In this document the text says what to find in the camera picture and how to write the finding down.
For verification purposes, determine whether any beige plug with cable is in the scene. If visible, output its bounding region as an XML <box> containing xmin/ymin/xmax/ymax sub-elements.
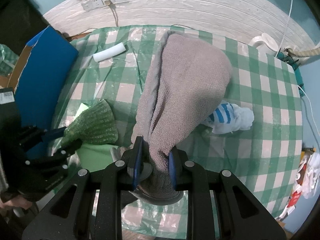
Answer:
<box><xmin>104</xmin><ymin>0</ymin><xmax>119</xmax><ymax>27</ymax></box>

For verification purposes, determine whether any white blue plastic bag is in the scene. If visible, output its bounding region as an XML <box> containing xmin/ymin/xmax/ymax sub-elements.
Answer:
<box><xmin>202</xmin><ymin>100</ymin><xmax>254</xmax><ymax>134</ymax></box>

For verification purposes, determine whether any white thin cable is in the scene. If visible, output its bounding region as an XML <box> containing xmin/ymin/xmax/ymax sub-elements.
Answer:
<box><xmin>274</xmin><ymin>0</ymin><xmax>320</xmax><ymax>153</ymax></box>

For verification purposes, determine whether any white electric kettle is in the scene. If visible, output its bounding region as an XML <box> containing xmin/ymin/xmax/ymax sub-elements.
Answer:
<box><xmin>248</xmin><ymin>33</ymin><xmax>279</xmax><ymax>56</ymax></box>

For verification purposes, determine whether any green sparkly scrub sponge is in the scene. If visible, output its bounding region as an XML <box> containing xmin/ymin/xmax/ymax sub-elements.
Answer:
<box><xmin>60</xmin><ymin>99</ymin><xmax>118</xmax><ymax>147</ymax></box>

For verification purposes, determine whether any red white litter pile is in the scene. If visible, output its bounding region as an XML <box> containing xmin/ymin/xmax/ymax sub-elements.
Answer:
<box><xmin>276</xmin><ymin>148</ymin><xmax>319</xmax><ymax>221</ymax></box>

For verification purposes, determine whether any operator left hand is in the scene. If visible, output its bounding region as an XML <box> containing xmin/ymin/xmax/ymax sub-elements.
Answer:
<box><xmin>1</xmin><ymin>195</ymin><xmax>33</xmax><ymax>210</ymax></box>

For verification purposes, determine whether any light green microfiber cloth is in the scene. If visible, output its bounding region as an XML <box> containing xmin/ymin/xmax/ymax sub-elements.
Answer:
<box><xmin>75</xmin><ymin>102</ymin><xmax>121</xmax><ymax>173</ymax></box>

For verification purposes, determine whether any green checkered tablecloth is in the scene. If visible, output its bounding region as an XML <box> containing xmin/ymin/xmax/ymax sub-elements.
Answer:
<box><xmin>53</xmin><ymin>25</ymin><xmax>302</xmax><ymax>217</ymax></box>

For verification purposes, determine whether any beige braided rope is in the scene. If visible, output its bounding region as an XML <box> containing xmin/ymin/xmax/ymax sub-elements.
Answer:
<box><xmin>286</xmin><ymin>42</ymin><xmax>320</xmax><ymax>59</ymax></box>

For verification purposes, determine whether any blue-edged cardboard box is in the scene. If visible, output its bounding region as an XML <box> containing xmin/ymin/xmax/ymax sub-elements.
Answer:
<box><xmin>8</xmin><ymin>26</ymin><xmax>78</xmax><ymax>129</ymax></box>

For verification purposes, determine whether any grey fleece towel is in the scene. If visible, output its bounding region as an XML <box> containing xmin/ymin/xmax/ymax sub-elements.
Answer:
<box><xmin>131</xmin><ymin>30</ymin><xmax>233</xmax><ymax>205</ymax></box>

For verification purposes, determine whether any white foam roll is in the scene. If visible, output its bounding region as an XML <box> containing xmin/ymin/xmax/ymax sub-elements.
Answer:
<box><xmin>93</xmin><ymin>42</ymin><xmax>126</xmax><ymax>62</ymax></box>

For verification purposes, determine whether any white wall socket strip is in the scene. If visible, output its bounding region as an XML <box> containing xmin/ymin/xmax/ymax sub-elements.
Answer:
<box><xmin>81</xmin><ymin>0</ymin><xmax>129</xmax><ymax>11</ymax></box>

